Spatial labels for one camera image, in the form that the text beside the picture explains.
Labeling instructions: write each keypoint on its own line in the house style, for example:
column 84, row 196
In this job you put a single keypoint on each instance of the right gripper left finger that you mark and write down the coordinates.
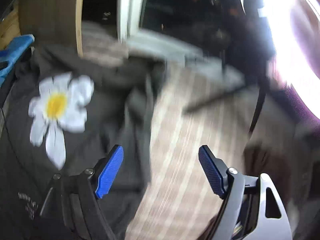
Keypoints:
column 105, row 171

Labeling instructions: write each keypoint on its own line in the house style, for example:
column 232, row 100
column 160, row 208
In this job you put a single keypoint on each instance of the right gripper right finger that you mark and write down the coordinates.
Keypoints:
column 215, row 171

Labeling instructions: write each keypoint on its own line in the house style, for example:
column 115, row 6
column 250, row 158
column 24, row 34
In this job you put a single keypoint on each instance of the dark grey daisy t-shirt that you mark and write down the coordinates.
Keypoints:
column 65, row 113

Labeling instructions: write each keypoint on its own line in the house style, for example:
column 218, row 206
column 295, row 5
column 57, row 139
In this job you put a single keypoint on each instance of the plaid woven table mat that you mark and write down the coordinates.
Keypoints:
column 161, row 191

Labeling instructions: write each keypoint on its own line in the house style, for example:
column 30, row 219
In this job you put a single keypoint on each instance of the black tripod stand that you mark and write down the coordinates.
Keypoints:
column 222, row 23

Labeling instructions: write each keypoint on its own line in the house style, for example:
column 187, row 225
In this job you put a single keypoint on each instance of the light wooden board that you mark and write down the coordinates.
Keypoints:
column 52, row 21

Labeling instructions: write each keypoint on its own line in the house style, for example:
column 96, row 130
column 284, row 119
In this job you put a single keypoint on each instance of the pine plank board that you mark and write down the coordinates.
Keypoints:
column 10, row 27

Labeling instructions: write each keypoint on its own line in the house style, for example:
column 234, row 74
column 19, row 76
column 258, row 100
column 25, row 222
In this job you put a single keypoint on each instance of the ring light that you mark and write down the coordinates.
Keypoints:
column 294, row 28

